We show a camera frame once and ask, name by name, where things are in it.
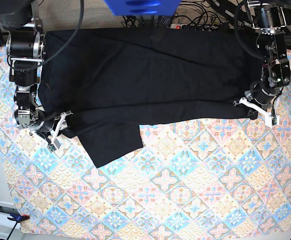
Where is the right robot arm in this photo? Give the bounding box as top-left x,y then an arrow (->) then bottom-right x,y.
0,0 -> 71,137

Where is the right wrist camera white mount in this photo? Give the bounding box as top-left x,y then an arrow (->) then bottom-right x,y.
29,109 -> 74,153

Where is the white power strip red switch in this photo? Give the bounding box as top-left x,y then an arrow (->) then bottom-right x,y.
170,23 -> 219,32

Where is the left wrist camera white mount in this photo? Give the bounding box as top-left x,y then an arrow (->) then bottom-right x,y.
233,97 -> 280,128

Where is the patterned colourful tablecloth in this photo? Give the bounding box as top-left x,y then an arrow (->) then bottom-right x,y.
0,47 -> 291,240

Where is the blue plastic box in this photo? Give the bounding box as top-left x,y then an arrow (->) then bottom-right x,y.
104,0 -> 181,16

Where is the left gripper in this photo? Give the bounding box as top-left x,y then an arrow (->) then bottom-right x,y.
244,81 -> 280,120

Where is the dark navy T-shirt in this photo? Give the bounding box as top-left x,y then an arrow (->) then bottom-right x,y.
38,27 -> 263,168

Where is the black mesh strap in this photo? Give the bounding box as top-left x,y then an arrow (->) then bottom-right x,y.
149,15 -> 173,43

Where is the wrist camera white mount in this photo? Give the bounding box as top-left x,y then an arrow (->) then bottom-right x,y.
29,109 -> 74,153
233,97 -> 280,128

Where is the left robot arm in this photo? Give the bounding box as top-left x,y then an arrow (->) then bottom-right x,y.
233,0 -> 291,127

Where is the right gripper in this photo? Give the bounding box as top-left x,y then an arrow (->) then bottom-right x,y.
30,112 -> 71,135

